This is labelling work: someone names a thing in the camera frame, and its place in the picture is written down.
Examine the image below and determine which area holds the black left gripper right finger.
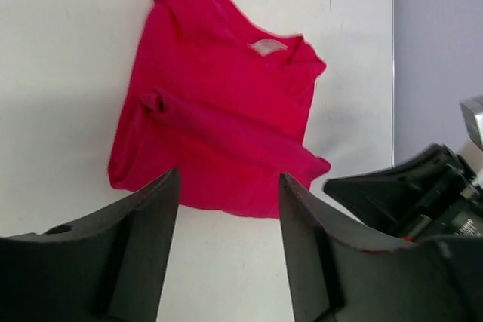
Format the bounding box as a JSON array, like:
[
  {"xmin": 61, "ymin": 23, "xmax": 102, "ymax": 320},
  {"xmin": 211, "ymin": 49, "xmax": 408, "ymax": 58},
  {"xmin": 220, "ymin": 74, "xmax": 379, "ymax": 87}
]
[{"xmin": 278, "ymin": 174, "xmax": 482, "ymax": 322}]

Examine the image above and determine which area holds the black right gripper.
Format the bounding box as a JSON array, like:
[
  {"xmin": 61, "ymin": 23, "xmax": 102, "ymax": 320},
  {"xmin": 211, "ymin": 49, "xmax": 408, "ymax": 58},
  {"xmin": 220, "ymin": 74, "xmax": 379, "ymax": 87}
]
[{"xmin": 323, "ymin": 143, "xmax": 482, "ymax": 241}]

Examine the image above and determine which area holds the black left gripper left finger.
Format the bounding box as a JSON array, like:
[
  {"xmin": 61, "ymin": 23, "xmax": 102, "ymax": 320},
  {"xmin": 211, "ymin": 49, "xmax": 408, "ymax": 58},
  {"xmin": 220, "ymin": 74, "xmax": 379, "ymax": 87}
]
[{"xmin": 1, "ymin": 169, "xmax": 180, "ymax": 321}]

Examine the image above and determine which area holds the red t shirt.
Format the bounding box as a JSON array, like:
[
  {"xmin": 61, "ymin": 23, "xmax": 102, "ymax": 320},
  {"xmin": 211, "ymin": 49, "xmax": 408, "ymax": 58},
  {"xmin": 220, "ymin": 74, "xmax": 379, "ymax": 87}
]
[{"xmin": 107, "ymin": 0, "xmax": 331, "ymax": 218}]

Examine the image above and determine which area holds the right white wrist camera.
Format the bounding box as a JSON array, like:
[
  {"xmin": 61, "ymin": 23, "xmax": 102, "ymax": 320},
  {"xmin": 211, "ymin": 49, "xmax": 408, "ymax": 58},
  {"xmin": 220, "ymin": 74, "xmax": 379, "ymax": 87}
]
[{"xmin": 460, "ymin": 95, "xmax": 483, "ymax": 149}]

